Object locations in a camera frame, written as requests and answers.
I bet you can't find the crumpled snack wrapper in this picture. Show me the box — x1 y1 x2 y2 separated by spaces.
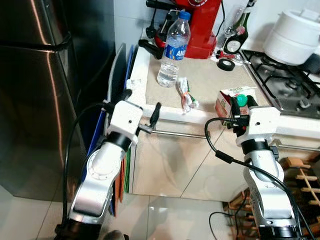
175 77 200 114

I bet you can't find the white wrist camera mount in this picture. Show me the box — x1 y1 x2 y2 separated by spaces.
248 106 281 146
107 100 144 146

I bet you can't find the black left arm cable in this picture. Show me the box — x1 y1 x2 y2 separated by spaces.
61 101 116 232

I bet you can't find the clear plastic water bottle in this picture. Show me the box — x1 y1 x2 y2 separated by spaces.
157 11 192 88

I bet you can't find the clear wine glass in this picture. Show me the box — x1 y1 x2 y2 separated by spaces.
223 5 246 39

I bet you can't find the black pot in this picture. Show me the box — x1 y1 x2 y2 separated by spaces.
301 52 320 75

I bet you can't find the silver cabinet handle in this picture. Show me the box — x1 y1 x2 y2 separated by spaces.
149 128 209 140
272 140 320 152

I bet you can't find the red espresso machine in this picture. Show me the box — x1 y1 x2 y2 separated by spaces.
137 0 224 61

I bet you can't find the dark wine bottle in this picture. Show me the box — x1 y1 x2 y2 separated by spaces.
222 0 257 55

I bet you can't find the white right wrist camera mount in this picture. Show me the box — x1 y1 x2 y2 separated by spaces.
248 106 281 146

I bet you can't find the beige kitchen cabinet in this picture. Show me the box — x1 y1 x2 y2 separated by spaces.
124 102 320 202

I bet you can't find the grey left robot leg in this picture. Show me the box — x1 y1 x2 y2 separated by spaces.
100 230 128 240

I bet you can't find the black tape roll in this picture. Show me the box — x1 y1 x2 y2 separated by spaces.
217 58 236 72

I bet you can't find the steel gas stove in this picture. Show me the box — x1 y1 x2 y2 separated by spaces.
241 49 320 120

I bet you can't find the wooden wine rack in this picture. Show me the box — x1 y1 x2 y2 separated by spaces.
222 156 320 240

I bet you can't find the white cooking pot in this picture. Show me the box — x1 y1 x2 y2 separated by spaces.
263 9 320 66

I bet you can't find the blue board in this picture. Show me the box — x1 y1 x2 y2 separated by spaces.
87 44 137 216

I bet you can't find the juice carton with green cap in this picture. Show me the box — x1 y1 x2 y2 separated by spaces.
215 86 258 127

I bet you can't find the orange board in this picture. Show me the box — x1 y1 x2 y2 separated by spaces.
115 155 127 203

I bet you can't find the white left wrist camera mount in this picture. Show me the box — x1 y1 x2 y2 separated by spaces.
107 100 144 146

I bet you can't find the tall stainless steel fridge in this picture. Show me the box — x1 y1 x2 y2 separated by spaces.
0 0 118 202

